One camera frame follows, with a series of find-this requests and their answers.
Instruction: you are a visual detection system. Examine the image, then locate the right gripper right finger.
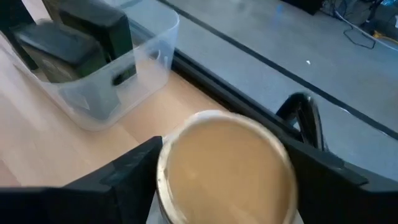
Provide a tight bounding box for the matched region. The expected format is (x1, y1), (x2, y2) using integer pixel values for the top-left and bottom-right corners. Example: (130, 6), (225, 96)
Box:
(284, 136), (398, 224)

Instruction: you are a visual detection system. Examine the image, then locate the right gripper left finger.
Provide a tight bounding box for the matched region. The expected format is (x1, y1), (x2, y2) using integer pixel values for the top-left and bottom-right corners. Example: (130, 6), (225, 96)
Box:
(0, 136), (164, 224)

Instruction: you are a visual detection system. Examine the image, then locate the cardboard spice canister tan lid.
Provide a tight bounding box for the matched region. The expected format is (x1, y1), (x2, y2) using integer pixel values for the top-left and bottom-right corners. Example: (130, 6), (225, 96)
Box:
(155, 109), (299, 224)

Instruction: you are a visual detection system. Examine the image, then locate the small clear plastic bin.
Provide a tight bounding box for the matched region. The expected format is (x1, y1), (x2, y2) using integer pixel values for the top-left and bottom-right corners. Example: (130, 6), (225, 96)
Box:
(0, 0), (180, 131)

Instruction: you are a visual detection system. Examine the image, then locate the black floor cable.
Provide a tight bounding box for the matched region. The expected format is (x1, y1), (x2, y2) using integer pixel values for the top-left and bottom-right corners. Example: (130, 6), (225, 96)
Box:
(343, 18), (377, 50)

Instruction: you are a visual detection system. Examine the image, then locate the black aluminium table frame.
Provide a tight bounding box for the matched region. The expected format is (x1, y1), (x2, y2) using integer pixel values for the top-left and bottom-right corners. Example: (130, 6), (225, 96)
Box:
(170, 49), (312, 147)

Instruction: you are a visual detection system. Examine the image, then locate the white floor cable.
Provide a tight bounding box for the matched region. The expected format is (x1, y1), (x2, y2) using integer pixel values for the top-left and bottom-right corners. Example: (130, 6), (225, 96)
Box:
(334, 9), (398, 52)

